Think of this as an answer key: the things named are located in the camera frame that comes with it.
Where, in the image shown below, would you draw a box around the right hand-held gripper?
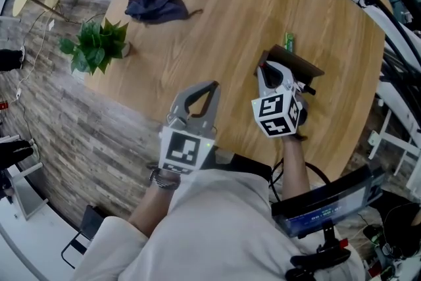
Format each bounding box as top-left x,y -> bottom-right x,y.
251,61 -> 303,139

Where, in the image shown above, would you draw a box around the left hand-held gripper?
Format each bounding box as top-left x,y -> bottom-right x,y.
159,80 -> 222,175

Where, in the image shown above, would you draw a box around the dark brown box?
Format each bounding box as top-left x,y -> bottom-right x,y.
253,44 -> 326,87

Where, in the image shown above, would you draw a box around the small green object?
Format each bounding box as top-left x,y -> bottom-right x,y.
284,31 -> 296,53

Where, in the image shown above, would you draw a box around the person's left forearm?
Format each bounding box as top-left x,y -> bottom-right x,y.
127,170 -> 181,238

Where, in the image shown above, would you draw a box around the person's right forearm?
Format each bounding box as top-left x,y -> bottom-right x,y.
281,140 -> 312,202

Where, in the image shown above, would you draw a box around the person's right hand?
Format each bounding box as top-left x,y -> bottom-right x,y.
282,94 -> 310,142

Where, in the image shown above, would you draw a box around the person's dark trousers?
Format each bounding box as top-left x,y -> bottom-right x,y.
210,145 -> 274,184

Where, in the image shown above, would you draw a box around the dark blue cloth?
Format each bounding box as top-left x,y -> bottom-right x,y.
124,0 -> 204,26

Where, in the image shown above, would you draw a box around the green potted plant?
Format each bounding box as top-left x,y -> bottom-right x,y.
58,18 -> 133,76

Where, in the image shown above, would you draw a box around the white desk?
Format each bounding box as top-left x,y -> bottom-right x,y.
367,82 -> 421,189

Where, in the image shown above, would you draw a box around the person's white shirt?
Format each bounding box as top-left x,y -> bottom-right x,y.
70,168 -> 366,281

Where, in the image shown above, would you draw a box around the black chest monitor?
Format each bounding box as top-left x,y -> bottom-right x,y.
270,165 -> 386,240

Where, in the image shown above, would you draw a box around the black folding chair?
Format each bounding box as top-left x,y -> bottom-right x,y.
61,203 -> 111,270

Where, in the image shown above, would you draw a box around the white table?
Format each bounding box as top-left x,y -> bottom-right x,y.
0,159 -> 91,281

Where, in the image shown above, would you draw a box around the black cable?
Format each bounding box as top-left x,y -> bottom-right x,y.
268,157 -> 332,203

